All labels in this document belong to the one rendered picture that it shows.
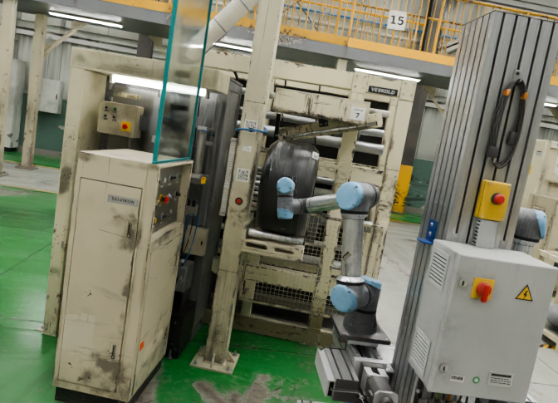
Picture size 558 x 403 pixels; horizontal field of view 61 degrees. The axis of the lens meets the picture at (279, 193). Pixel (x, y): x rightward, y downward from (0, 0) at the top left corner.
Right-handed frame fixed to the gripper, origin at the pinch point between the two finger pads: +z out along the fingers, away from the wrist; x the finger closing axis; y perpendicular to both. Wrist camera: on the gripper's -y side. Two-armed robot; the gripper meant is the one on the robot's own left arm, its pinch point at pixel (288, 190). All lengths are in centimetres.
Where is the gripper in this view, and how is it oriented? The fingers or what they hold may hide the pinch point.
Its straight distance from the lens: 254.5
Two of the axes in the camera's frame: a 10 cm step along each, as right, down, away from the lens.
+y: 1.9, -9.8, -0.2
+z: 0.8, 0.0, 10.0
